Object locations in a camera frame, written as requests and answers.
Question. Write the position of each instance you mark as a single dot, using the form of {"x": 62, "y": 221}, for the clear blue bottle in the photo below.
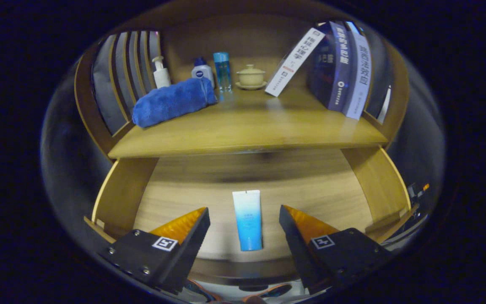
{"x": 222, "y": 71}

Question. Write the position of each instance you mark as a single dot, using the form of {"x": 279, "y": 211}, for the white bottle with blue cap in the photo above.
{"x": 203, "y": 71}

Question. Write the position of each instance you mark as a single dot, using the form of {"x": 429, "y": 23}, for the black equipment with orange part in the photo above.
{"x": 417, "y": 193}

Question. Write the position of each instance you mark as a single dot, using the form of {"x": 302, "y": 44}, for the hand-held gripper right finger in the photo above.
{"x": 298, "y": 247}

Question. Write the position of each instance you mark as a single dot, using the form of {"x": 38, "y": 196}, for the black backdrop cloth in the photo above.
{"x": 66, "y": 160}

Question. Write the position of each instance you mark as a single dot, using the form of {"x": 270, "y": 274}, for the orange blue sneaker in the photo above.
{"x": 203, "y": 292}
{"x": 279, "y": 290}

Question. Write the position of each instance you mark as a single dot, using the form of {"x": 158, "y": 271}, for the dark blue book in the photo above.
{"x": 331, "y": 71}

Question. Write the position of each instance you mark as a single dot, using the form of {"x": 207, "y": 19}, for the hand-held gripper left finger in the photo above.
{"x": 188, "y": 253}

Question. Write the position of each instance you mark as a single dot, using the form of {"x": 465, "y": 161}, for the white pump bottle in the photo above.
{"x": 162, "y": 78}

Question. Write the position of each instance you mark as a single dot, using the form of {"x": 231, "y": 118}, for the blue folded towel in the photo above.
{"x": 171, "y": 101}

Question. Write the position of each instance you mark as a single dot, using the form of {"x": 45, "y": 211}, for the wooden countertop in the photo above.
{"x": 247, "y": 126}

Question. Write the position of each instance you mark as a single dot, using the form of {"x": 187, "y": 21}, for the white book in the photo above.
{"x": 293, "y": 63}

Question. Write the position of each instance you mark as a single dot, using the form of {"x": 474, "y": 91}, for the light purple book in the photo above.
{"x": 359, "y": 80}

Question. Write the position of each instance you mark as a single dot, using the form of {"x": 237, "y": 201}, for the blue white gradient tube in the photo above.
{"x": 247, "y": 219}

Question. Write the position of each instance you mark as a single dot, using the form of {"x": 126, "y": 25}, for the wooden drawer with black knob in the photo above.
{"x": 310, "y": 190}

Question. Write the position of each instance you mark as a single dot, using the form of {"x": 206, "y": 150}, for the beige lidded teacup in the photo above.
{"x": 251, "y": 78}

